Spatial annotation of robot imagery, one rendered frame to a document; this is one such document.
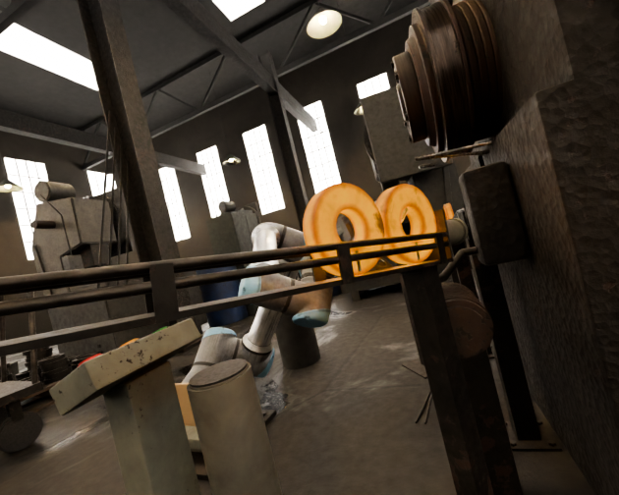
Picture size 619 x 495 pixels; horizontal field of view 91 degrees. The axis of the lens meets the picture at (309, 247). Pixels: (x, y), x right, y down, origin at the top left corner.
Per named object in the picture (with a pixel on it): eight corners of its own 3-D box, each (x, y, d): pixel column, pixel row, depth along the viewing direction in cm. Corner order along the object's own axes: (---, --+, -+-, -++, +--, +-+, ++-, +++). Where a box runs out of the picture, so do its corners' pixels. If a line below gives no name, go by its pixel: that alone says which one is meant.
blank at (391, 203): (431, 185, 63) (418, 189, 65) (379, 181, 54) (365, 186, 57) (442, 258, 62) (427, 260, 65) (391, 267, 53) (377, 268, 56)
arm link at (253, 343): (232, 357, 154) (282, 221, 137) (264, 365, 157) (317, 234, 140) (228, 378, 139) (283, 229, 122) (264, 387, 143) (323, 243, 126)
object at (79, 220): (37, 363, 467) (-5, 185, 469) (108, 337, 584) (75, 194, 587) (108, 351, 429) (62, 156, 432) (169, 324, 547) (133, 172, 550)
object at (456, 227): (471, 242, 67) (465, 215, 67) (447, 246, 61) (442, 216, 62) (445, 246, 71) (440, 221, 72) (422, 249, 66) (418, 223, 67)
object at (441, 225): (454, 261, 61) (444, 208, 61) (452, 261, 60) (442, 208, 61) (422, 264, 67) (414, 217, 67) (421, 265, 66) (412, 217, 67)
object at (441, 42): (458, 167, 119) (429, 52, 120) (481, 134, 75) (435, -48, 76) (440, 172, 122) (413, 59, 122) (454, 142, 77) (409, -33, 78)
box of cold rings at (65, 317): (160, 338, 431) (145, 278, 432) (210, 329, 396) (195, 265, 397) (64, 379, 317) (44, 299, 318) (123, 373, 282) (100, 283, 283)
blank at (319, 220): (377, 183, 54) (364, 189, 57) (306, 180, 45) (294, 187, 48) (392, 268, 53) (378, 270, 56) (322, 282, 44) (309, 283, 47)
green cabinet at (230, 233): (229, 319, 439) (204, 219, 441) (253, 307, 505) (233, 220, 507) (257, 314, 423) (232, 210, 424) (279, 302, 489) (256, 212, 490)
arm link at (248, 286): (257, 213, 133) (247, 267, 68) (284, 223, 135) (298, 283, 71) (250, 238, 135) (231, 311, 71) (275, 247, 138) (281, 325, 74)
